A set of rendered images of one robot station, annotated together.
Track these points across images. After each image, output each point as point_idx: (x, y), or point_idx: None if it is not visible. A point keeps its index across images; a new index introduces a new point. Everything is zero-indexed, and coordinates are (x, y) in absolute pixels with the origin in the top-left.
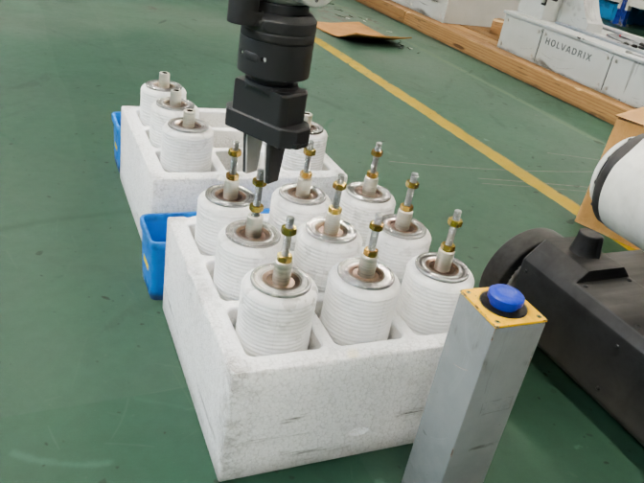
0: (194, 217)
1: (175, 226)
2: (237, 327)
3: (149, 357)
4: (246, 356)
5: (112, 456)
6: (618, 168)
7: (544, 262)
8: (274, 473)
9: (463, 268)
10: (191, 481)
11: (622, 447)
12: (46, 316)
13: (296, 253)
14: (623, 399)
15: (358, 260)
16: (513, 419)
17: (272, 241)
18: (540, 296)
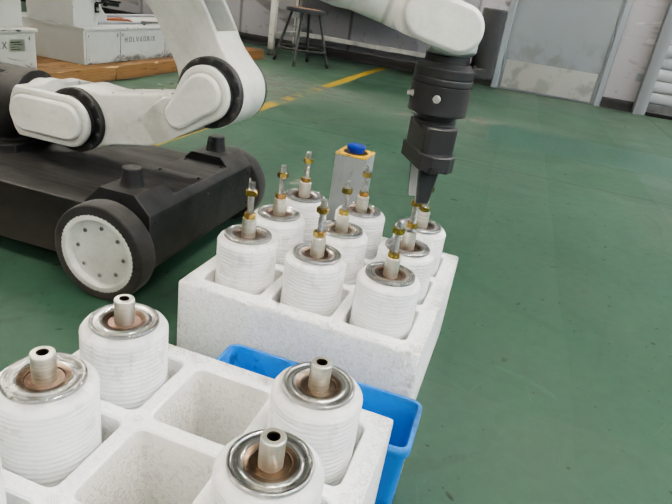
0: (392, 344)
1: (420, 342)
2: (436, 268)
3: (438, 412)
4: (444, 257)
5: (493, 368)
6: (244, 83)
7: (155, 204)
8: None
9: (292, 190)
10: (453, 339)
11: (204, 244)
12: (520, 500)
13: (363, 256)
14: (215, 214)
15: (354, 213)
16: None
17: (401, 237)
18: (168, 224)
